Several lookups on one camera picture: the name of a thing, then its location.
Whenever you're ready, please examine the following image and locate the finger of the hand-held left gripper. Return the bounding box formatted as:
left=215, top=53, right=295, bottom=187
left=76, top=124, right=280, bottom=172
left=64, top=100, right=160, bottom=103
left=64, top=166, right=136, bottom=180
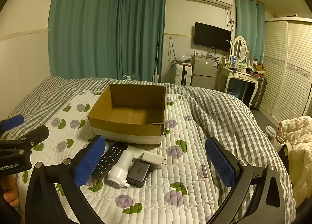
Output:
left=0, top=114, right=25, bottom=139
left=0, top=125, right=50, bottom=153

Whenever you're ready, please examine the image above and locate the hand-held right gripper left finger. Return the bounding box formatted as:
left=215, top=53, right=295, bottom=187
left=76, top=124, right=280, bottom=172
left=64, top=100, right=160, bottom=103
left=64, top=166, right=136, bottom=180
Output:
left=25, top=135, right=106, bottom=224

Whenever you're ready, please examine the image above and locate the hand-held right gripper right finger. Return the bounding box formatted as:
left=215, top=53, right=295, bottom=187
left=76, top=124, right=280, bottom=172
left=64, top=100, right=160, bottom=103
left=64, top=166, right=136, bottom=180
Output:
left=205, top=137, right=285, bottom=224

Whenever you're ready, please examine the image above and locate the black remote control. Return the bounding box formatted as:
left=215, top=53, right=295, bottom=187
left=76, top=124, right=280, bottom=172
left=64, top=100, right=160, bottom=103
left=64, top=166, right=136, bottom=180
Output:
left=91, top=142, right=128, bottom=181

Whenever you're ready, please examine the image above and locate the white handheld appliance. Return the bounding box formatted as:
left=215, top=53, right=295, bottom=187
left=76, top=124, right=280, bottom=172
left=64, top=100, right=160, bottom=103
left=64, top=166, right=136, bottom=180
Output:
left=108, top=147, right=145, bottom=188

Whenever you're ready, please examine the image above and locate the cardboard box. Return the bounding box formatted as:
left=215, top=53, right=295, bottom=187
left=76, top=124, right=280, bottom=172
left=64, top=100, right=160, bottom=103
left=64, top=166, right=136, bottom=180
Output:
left=87, top=83, right=167, bottom=148

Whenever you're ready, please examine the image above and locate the white power adapter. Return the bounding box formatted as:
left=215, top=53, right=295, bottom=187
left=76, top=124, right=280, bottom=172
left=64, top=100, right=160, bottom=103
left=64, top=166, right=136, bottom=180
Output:
left=142, top=150, right=167, bottom=166

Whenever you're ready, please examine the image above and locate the person's left hand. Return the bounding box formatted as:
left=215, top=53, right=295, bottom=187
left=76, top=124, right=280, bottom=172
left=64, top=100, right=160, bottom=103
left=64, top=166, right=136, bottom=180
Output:
left=0, top=174, right=20, bottom=207

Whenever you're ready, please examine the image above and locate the grey checked blanket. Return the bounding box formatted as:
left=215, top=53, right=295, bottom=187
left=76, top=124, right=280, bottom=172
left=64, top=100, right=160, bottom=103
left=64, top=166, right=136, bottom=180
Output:
left=5, top=76, right=296, bottom=224

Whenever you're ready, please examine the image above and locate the paper cup with lid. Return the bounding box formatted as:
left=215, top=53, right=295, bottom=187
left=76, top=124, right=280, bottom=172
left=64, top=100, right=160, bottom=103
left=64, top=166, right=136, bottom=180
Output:
left=264, top=126, right=277, bottom=142

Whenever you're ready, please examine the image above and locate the open paper cup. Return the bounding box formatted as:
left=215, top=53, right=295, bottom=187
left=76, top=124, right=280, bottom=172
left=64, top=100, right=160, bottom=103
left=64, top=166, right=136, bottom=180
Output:
left=273, top=136, right=285, bottom=151

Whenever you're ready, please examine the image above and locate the floral quilted mat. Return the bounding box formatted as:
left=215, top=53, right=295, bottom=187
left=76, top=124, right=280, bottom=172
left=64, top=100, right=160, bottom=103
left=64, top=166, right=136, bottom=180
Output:
left=15, top=90, right=220, bottom=224

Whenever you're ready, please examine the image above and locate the blue basket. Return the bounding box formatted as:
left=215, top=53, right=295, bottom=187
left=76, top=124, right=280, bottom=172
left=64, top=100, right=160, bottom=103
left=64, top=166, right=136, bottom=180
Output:
left=225, top=79, right=246, bottom=96

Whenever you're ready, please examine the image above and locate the dark checked suitcase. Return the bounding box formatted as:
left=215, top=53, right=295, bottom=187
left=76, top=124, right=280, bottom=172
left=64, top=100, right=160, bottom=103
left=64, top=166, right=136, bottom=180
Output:
left=249, top=76, right=268, bottom=111

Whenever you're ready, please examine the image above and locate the white quilted jacket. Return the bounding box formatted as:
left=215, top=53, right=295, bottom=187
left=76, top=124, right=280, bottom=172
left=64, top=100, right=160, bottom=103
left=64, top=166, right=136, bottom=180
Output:
left=277, top=116, right=312, bottom=208

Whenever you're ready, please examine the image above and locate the white vanity table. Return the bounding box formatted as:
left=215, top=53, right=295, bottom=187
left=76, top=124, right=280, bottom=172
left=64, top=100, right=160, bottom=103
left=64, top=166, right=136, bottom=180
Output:
left=219, top=64, right=262, bottom=108

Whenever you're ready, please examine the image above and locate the silver fridge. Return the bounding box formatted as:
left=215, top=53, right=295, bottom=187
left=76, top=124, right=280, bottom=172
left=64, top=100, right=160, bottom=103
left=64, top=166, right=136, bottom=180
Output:
left=191, top=55, right=218, bottom=90

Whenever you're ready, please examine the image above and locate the white suitcase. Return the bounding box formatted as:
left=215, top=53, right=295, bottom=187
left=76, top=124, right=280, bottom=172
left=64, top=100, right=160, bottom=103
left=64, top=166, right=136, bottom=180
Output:
left=173, top=63, right=193, bottom=87

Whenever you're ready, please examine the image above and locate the white mop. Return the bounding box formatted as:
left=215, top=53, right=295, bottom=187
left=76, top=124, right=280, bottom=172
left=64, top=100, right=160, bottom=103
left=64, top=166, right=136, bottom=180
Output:
left=152, top=32, right=162, bottom=84

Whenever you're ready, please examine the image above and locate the wide green curtain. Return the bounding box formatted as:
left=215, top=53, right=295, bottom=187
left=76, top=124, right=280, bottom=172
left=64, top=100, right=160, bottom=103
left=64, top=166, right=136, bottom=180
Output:
left=48, top=0, right=122, bottom=79

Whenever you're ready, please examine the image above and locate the white slatted wardrobe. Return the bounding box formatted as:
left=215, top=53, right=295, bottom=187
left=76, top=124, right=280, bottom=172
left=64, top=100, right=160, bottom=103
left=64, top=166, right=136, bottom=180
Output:
left=258, top=16, right=312, bottom=127

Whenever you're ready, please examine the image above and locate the white oval mirror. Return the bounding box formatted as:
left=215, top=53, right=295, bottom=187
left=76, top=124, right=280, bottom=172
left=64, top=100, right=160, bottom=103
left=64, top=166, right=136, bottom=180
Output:
left=230, top=35, right=249, bottom=63

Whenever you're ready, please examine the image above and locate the narrow green curtain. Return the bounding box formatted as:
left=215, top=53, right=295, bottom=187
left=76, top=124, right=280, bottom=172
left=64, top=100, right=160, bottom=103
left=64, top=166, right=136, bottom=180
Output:
left=116, top=0, right=167, bottom=83

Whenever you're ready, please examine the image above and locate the green curtain beside wardrobe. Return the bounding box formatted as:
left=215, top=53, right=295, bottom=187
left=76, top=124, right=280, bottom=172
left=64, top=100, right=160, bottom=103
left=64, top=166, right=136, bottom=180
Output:
left=235, top=0, right=266, bottom=64

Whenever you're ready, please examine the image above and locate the hanging black cable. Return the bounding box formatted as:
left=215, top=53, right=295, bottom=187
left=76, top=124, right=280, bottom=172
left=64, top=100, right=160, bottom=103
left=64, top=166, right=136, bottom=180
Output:
left=168, top=37, right=178, bottom=65

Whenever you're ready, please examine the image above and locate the black wall television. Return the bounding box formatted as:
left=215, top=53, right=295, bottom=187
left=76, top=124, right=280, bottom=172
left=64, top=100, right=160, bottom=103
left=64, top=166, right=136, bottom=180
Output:
left=194, top=22, right=232, bottom=52

